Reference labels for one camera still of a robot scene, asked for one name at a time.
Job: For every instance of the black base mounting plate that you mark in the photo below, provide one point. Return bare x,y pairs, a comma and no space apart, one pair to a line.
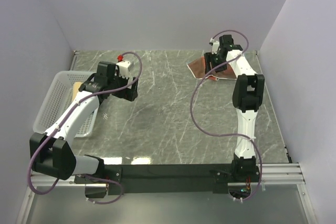
171,178

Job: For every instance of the rolled beige towel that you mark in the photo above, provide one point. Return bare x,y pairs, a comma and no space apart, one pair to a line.
75,89

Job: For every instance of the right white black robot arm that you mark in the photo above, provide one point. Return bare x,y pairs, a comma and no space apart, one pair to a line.
247,98

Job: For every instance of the white plastic basket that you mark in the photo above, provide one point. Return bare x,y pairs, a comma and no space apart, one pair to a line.
58,98

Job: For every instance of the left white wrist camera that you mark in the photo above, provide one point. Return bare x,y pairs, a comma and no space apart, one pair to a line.
125,67

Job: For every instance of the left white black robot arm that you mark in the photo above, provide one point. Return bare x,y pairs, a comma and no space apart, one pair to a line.
51,152

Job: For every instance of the aluminium rail frame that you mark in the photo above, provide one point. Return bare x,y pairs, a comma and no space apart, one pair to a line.
273,174

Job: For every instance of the brown orange bear towel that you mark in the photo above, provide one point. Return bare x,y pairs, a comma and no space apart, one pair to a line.
197,68

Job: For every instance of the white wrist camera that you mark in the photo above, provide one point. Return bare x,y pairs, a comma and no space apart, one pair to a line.
125,67
215,46

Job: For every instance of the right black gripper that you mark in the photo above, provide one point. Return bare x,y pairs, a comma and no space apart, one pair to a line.
207,58

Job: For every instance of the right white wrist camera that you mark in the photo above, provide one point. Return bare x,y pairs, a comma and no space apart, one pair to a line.
215,46

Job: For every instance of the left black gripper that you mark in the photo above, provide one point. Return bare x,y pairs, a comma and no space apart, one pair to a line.
128,93

